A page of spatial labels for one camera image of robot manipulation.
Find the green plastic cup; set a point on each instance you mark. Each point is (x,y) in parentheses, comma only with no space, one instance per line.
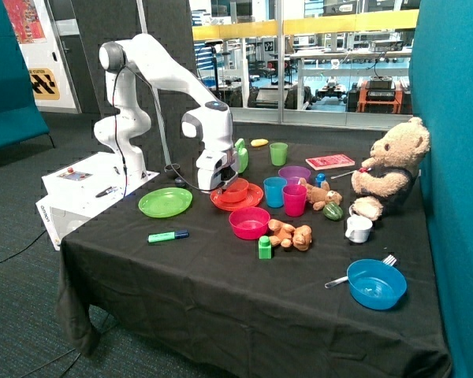
(278,153)

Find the red handled screwdriver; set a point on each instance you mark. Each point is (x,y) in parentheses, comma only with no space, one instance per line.
(351,172)

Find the metal fork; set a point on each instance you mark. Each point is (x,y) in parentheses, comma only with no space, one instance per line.
(389,260)

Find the teal partition panel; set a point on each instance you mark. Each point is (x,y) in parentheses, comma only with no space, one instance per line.
(441,73)

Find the blue toy bottle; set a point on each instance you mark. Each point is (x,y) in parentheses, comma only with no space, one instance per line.
(320,179)

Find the teal sofa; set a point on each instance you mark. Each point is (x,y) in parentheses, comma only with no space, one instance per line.
(20,119)

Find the black tablecloth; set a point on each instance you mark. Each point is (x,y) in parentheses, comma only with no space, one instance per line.
(210,297)

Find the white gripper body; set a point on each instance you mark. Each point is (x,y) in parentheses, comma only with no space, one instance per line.
(217,169)

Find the large beige teddy bear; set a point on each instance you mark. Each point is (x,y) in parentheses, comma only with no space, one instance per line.
(385,180)

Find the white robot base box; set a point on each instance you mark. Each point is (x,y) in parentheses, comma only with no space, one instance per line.
(70,201)

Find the green plastic plate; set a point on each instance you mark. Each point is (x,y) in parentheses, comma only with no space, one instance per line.
(165,202)

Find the red book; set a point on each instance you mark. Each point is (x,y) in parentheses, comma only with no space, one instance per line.
(330,162)

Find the orange plastic plate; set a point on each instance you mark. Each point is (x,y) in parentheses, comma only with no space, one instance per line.
(253,198)

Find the small orange teddy bear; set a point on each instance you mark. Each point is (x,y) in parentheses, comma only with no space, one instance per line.
(288,236)

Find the purple plastic bowl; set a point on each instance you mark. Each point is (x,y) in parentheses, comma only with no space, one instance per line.
(293,173)

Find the white mug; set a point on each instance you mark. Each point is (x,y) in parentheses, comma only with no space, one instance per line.
(358,229)

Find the orange plastic bowl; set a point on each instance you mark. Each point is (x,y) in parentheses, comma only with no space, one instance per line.
(236,192)

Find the blue plastic cup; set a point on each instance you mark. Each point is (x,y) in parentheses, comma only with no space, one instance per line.
(273,187)

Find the green toy block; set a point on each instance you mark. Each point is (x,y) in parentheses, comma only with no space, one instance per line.
(264,248)

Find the green toy pepper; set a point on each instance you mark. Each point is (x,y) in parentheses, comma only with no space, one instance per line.
(333,211)

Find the dark blue ball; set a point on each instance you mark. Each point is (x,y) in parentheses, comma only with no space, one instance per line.
(179,182)

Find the pink plastic bowl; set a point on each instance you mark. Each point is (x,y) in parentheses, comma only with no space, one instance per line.
(249,223)

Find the green toy watering can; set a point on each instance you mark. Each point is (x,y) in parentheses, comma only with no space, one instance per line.
(242,154)

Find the small brown teddy bear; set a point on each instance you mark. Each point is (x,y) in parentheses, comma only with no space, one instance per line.
(320,196)

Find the pink plastic cup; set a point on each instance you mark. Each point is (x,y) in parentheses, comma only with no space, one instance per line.
(294,197)

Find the small dark bowl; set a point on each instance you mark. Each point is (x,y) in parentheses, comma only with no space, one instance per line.
(172,170)

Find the black pen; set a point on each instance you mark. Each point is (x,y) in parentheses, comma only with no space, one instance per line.
(107,191)

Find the blue plastic bowl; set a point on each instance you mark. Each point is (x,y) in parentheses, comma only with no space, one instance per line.
(376,285)

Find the green highlighter marker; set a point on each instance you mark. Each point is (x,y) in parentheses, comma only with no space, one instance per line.
(167,236)

